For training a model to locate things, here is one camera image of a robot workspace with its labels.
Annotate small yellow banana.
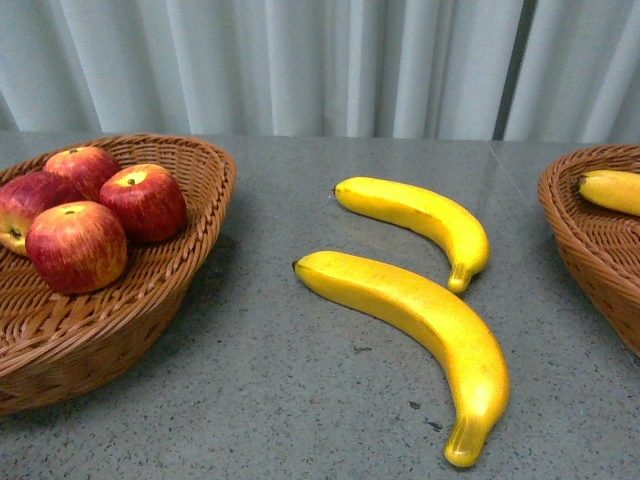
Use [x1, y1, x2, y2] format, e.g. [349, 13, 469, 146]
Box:
[333, 176, 491, 294]

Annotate small dark red apple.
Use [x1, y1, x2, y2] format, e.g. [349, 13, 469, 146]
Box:
[99, 163, 187, 244]

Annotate large red yellow apple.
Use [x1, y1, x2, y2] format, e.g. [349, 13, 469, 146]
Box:
[26, 201, 128, 295]

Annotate large yellow banana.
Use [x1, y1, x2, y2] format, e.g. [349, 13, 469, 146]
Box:
[293, 251, 510, 468]

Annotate red apple rear basket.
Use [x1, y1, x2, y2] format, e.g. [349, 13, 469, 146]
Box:
[44, 146, 121, 201]

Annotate white pleated curtain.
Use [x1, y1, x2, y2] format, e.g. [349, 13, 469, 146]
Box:
[1, 1, 639, 143]

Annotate right brown wicker basket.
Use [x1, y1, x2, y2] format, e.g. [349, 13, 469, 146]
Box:
[538, 144, 639, 353]

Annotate brown wicker basket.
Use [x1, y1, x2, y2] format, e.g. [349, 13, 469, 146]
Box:
[1, 133, 237, 416]
[538, 144, 639, 353]

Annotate left brown wicker basket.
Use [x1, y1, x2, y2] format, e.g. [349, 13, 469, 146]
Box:
[1, 133, 237, 416]

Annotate red yellow apple lying sideways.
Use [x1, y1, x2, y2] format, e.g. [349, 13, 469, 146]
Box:
[1, 171, 85, 256]

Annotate yellow banana in right basket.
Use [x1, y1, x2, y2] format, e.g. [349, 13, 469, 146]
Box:
[577, 170, 639, 216]

